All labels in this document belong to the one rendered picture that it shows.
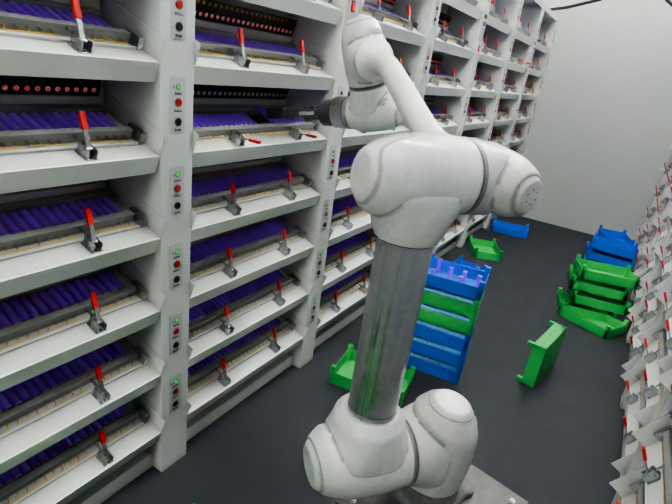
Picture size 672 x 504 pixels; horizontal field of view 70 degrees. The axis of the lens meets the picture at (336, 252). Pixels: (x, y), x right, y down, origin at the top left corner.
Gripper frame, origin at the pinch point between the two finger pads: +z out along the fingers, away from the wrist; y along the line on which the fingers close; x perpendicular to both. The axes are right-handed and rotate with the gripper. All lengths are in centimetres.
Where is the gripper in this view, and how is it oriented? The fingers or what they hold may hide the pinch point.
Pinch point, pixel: (279, 113)
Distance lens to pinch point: 155.7
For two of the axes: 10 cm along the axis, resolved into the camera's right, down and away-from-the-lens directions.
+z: -8.5, -1.3, 5.0
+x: -0.2, -9.6, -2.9
